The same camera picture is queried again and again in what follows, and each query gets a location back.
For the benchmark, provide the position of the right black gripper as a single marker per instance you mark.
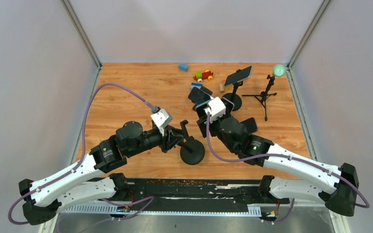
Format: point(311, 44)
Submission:
point(202, 124)

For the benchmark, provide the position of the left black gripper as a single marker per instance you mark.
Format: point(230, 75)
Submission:
point(172, 137)

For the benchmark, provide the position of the black round-base clamp stand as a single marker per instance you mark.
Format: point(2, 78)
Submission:
point(192, 151)

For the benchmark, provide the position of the teal smartphone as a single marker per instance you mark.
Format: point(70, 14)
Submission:
point(200, 109)

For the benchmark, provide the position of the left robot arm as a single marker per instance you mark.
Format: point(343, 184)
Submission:
point(91, 178)

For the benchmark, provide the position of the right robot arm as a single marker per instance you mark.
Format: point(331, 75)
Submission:
point(335, 186)

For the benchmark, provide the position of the white phone on grey stand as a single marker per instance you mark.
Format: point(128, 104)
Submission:
point(228, 105)

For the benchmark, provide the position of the tall black round-base stand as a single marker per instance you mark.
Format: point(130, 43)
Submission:
point(233, 97)

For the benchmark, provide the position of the purple phone on black stand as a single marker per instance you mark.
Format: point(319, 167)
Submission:
point(199, 95)

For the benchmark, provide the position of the black folding phone stand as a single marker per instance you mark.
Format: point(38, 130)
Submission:
point(202, 91)

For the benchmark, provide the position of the pink phone on white stand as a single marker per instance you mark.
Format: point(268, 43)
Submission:
point(250, 125)

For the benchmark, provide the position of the phone on tall stand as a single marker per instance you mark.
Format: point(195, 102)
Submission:
point(238, 76)

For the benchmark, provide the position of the wooden cylinder block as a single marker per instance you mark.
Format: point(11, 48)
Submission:
point(221, 88)

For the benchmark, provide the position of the yellow small block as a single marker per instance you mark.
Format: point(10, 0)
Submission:
point(228, 87)

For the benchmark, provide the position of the blue white block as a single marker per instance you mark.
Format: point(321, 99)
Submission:
point(197, 85)

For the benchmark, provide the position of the black mini tripod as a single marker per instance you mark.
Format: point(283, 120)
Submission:
point(264, 95)

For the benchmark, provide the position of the blue triangular block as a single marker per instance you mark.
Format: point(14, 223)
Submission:
point(183, 67)

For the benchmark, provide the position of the green ball on tripod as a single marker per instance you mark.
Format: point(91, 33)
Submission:
point(279, 70)

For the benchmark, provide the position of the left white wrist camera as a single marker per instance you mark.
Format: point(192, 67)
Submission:
point(162, 119)

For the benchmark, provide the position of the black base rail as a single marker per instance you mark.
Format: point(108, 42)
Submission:
point(176, 197)

